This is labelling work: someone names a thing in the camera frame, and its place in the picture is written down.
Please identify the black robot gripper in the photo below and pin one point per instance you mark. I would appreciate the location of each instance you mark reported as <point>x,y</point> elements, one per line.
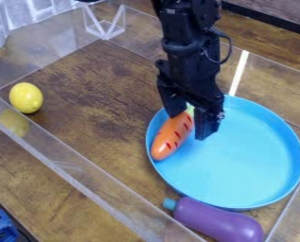
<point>186,81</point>

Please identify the orange toy carrot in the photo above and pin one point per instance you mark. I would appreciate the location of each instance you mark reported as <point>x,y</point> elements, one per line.
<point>172,135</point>

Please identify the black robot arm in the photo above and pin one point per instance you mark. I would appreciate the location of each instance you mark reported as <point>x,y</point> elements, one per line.
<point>186,21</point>

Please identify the blue round tray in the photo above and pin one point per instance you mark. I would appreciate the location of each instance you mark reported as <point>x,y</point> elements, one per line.
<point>245,166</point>

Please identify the black baseboard strip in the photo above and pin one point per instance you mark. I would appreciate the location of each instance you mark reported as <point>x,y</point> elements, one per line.
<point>280,13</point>

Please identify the purple toy eggplant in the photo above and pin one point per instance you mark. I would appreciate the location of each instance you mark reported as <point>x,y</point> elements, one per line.
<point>222,225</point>

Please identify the yellow toy lemon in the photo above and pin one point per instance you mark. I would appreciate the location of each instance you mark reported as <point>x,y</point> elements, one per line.
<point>26,97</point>

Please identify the blue plastic object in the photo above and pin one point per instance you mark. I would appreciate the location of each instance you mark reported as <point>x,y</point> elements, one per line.
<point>8,232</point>

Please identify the clear acrylic barrier wall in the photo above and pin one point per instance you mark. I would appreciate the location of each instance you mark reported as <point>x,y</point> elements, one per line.
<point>77,182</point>

